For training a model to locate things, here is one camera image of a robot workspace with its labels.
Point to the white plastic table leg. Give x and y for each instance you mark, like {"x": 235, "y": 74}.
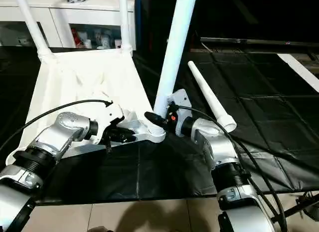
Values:
{"x": 32, "y": 25}
{"x": 209, "y": 92}
{"x": 124, "y": 22}
{"x": 174, "y": 42}

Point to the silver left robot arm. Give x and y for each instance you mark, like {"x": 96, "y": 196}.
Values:
{"x": 57, "y": 134}

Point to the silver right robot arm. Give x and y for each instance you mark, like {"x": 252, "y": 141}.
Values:
{"x": 214, "y": 142}

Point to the black mat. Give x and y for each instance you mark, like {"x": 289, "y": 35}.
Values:
{"x": 162, "y": 172}

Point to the dark rounded foot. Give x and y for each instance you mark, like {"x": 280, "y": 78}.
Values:
{"x": 99, "y": 229}

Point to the black box gold label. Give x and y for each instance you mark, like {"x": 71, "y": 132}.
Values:
{"x": 154, "y": 17}

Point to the white cabinet glass doors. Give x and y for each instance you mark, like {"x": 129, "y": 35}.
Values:
{"x": 94, "y": 15}

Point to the white flat board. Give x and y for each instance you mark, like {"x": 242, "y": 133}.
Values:
{"x": 299, "y": 69}

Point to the black stand leg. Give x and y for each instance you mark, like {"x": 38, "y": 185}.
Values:
{"x": 294, "y": 209}

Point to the grey floor box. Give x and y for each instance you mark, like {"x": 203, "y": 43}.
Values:
{"x": 312, "y": 212}

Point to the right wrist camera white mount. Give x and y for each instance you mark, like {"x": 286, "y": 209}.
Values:
{"x": 182, "y": 102}

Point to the silver metal rail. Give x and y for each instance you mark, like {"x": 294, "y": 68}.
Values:
{"x": 261, "y": 41}

